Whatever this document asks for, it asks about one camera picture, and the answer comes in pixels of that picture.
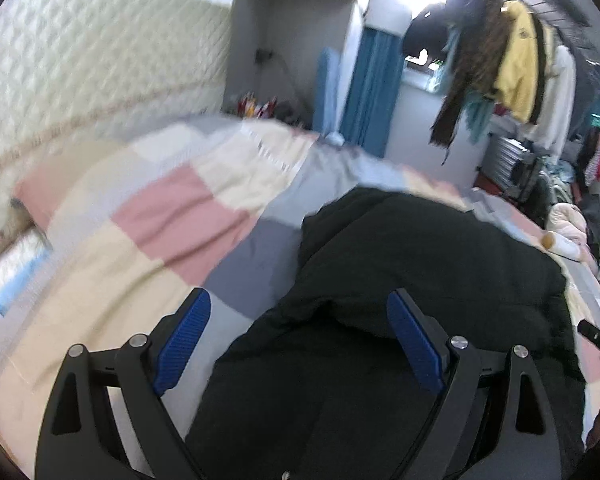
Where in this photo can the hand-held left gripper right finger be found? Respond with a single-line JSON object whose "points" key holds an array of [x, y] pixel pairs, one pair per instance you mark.
{"points": [[415, 340]]}

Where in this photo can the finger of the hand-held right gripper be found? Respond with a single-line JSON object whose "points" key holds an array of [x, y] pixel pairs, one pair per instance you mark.
{"points": [[597, 336]]}

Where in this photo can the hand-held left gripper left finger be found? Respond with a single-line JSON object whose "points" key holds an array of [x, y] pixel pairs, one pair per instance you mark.
{"points": [[185, 340]]}

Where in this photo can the black puffer jacket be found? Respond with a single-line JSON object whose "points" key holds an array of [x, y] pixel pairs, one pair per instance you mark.
{"points": [[405, 260]]}

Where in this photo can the pile of clothes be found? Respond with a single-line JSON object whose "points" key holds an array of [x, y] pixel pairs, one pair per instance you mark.
{"points": [[575, 192]]}

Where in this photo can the cream rolled bolster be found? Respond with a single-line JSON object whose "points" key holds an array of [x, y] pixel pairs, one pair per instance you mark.
{"points": [[562, 246]]}

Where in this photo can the cream plush blanket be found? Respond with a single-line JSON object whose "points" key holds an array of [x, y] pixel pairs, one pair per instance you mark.
{"points": [[567, 220]]}

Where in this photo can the pastel patchwork bedspread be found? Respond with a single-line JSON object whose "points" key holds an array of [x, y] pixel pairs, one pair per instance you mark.
{"points": [[180, 210]]}

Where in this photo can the white blue pillow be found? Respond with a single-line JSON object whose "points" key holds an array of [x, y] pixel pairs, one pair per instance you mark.
{"points": [[20, 275]]}

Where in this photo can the silver suitcase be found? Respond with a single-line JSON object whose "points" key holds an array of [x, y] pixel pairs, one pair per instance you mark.
{"points": [[512, 162]]}

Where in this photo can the teal hanging cloth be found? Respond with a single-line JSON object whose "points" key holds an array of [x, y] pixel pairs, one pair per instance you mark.
{"points": [[477, 117]]}

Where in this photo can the white hoodie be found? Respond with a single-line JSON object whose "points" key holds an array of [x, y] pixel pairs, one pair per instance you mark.
{"points": [[560, 100]]}

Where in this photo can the clutter of bottles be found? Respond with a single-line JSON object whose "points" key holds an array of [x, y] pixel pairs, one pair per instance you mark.
{"points": [[260, 107]]}

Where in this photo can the blue curtain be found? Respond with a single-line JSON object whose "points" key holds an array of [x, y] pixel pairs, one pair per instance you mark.
{"points": [[370, 95]]}

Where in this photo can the black hanging garment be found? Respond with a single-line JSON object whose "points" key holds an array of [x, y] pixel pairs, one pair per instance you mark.
{"points": [[545, 80]]}

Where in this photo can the blue folded board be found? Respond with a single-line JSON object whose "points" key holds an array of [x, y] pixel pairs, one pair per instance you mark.
{"points": [[326, 90]]}

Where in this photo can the cream quilted headboard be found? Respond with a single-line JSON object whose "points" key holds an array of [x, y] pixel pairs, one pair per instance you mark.
{"points": [[80, 85]]}

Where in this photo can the yellow fleece hoodie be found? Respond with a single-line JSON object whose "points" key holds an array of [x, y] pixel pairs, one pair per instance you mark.
{"points": [[517, 65]]}

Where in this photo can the black hanging jacket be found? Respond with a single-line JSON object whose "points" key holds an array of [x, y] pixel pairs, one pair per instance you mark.
{"points": [[430, 30]]}

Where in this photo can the grey bedside niche shelf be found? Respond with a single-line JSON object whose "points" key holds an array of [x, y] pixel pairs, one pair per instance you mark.
{"points": [[290, 35]]}

